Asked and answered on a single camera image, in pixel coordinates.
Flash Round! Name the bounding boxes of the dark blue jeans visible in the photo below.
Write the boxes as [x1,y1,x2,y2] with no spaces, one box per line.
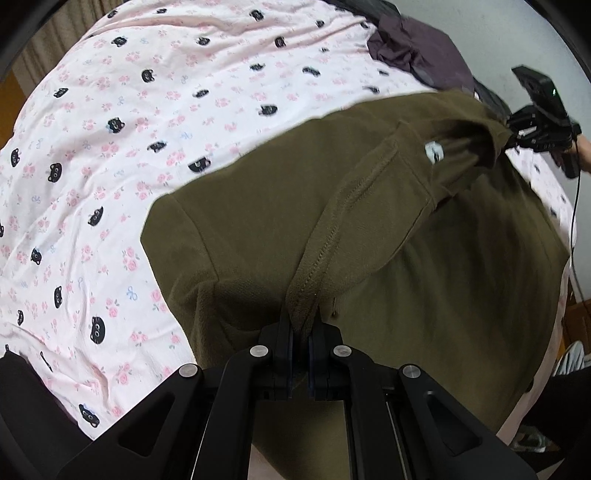
[330,0,512,120]

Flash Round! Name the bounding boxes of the orange wooden wardrobe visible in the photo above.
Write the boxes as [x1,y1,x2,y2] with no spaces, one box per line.
[0,74,26,148]

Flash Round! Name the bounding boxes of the purple garment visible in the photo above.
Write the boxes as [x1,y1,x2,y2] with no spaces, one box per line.
[367,14,476,93]

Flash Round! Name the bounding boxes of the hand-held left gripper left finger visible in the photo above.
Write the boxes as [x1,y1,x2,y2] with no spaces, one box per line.
[55,320,296,480]

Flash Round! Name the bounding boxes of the pink cat print bedsheet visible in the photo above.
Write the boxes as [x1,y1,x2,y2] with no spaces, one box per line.
[0,0,575,480]

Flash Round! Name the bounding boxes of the person's right hand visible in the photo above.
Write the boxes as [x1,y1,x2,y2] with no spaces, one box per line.
[574,138,591,174]

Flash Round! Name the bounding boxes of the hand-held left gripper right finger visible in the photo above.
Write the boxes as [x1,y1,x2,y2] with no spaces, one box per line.
[308,318,539,480]

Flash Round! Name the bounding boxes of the beige curtain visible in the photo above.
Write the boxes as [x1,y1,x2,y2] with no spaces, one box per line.
[11,0,125,88]

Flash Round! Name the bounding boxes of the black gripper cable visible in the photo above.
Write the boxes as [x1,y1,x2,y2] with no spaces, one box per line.
[569,171,585,305]

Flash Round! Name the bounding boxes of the person's leg in black pants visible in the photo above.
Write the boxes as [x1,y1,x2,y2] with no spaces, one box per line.
[522,374,591,462]

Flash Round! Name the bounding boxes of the olive green sweatshirt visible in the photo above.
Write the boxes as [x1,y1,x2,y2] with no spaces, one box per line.
[140,90,573,480]

